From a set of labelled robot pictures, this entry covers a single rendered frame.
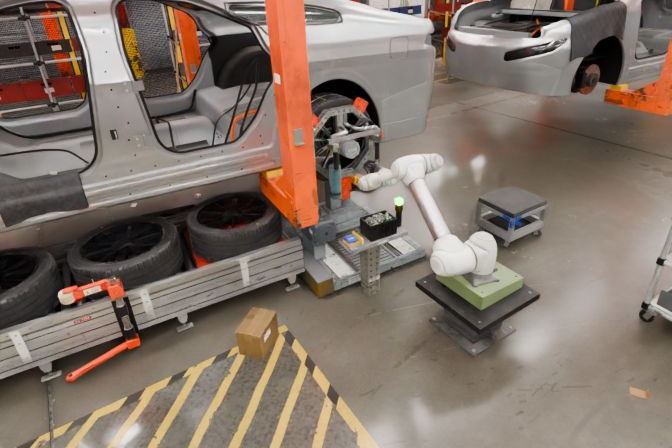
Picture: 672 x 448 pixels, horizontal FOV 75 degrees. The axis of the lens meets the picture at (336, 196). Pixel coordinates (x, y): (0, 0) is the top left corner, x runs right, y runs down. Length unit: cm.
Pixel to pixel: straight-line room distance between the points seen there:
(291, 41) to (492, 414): 216
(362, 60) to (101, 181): 192
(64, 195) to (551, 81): 440
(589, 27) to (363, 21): 260
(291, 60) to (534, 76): 315
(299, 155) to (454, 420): 163
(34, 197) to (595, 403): 321
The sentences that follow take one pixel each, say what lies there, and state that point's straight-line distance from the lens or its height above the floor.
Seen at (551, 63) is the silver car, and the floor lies 109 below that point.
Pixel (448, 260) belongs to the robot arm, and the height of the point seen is 61.
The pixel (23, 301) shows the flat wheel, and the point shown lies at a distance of 303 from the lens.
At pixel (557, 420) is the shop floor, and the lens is 263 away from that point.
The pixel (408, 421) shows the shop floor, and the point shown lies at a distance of 246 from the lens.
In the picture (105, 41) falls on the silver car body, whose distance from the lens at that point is 288.
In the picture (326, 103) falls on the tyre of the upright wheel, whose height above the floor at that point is 115.
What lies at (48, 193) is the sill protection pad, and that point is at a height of 92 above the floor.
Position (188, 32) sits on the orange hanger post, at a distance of 514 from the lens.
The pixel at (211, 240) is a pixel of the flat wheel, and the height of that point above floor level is 46.
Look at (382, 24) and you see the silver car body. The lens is 343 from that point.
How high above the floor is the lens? 198
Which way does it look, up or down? 27 degrees down
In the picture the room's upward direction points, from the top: 3 degrees counter-clockwise
